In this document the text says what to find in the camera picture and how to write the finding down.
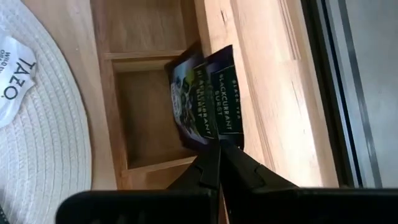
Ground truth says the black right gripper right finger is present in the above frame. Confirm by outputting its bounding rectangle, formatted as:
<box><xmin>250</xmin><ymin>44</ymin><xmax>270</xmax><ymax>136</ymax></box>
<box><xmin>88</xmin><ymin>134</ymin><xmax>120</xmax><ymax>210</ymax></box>
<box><xmin>220</xmin><ymin>140</ymin><xmax>398</xmax><ymax>224</ymax></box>

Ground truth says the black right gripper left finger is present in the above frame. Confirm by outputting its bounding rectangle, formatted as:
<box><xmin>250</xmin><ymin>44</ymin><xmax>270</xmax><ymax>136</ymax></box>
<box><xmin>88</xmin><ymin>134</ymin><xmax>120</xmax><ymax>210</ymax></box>
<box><xmin>55</xmin><ymin>145</ymin><xmax>221</xmax><ymax>224</ymax></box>

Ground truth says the black blackcurrant tea packet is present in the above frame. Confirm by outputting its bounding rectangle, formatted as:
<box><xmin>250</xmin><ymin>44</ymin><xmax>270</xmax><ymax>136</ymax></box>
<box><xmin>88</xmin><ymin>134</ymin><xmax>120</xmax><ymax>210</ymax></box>
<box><xmin>164</xmin><ymin>42</ymin><xmax>218</xmax><ymax>150</ymax></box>
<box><xmin>205</xmin><ymin>44</ymin><xmax>245</xmax><ymax>151</ymax></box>

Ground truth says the white orange Tazo tea packet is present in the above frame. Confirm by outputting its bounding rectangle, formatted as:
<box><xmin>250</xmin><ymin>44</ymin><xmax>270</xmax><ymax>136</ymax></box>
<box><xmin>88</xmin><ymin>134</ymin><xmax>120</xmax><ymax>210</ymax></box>
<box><xmin>0</xmin><ymin>28</ymin><xmax>37</xmax><ymax>129</ymax></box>

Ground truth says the wooden compartment tray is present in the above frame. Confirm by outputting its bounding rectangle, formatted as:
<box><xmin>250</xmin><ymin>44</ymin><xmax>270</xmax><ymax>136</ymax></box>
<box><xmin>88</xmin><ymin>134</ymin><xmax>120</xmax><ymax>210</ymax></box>
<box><xmin>90</xmin><ymin>0</ymin><xmax>215</xmax><ymax>191</ymax></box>

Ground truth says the white round woven placemat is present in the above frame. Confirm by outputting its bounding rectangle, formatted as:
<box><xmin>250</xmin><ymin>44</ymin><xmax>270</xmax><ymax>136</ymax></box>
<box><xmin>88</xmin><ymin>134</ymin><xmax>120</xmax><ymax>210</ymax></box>
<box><xmin>0</xmin><ymin>0</ymin><xmax>93</xmax><ymax>224</ymax></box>

